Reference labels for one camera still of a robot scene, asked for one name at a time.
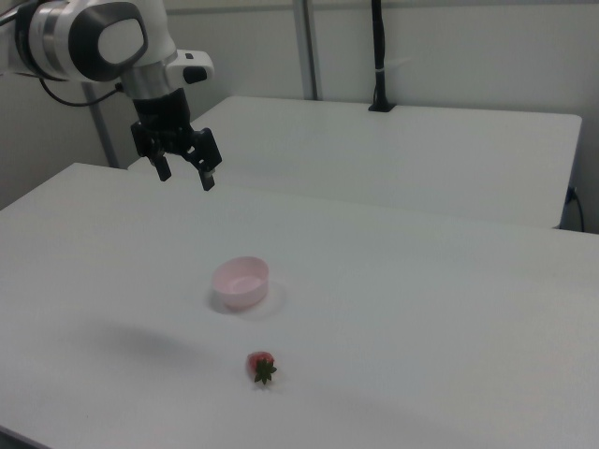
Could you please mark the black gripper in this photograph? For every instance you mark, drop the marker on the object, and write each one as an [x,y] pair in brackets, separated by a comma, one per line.
[164,121]

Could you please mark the small green object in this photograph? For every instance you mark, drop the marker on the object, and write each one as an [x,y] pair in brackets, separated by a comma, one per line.
[259,362]

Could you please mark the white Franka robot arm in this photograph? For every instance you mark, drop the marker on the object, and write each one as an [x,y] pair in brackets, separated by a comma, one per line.
[117,37]

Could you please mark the pink plastic bowl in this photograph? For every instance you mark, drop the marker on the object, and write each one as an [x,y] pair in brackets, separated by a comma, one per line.
[241,285]

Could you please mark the grey partition post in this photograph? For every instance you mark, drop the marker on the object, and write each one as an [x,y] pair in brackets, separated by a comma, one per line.
[309,47]
[105,131]

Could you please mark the black camera pole with base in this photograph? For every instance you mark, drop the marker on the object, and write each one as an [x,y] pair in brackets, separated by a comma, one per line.
[379,56]

